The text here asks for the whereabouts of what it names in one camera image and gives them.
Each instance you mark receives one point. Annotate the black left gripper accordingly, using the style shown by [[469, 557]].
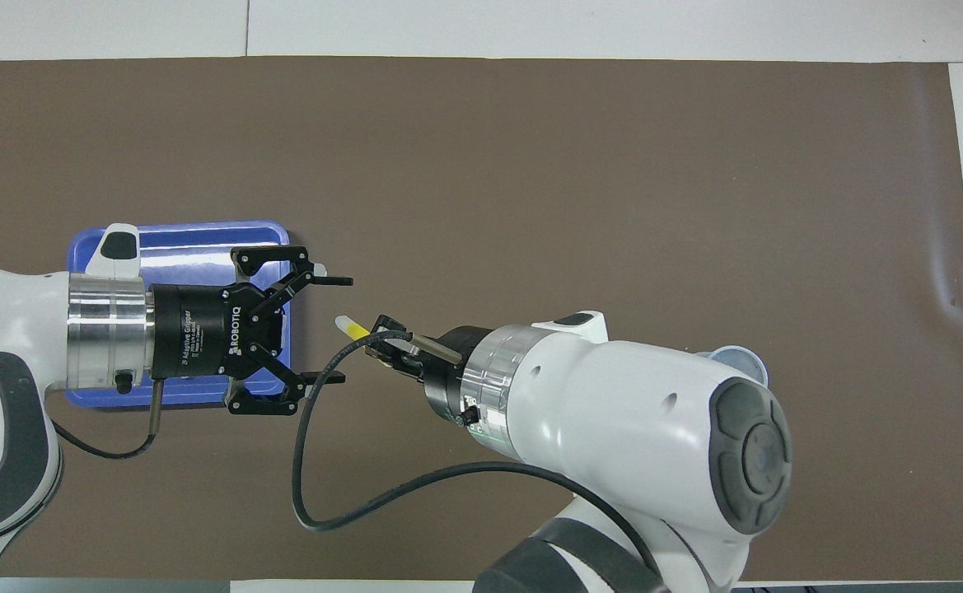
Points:
[[193, 329]]

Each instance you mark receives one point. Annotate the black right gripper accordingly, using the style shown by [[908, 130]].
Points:
[[448, 371]]

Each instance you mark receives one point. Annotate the yellow marker pen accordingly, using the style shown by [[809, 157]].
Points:
[[356, 330]]

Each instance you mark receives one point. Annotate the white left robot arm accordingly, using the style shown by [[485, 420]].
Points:
[[3, 313]]

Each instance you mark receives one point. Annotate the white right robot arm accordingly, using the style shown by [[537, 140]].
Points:
[[654, 412]]

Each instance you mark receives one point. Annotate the blue plastic tray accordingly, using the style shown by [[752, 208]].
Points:
[[193, 247]]

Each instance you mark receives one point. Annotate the brown table mat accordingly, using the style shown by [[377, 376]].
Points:
[[530, 206]]

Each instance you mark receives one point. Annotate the translucent plastic cup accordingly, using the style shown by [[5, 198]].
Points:
[[736, 356]]

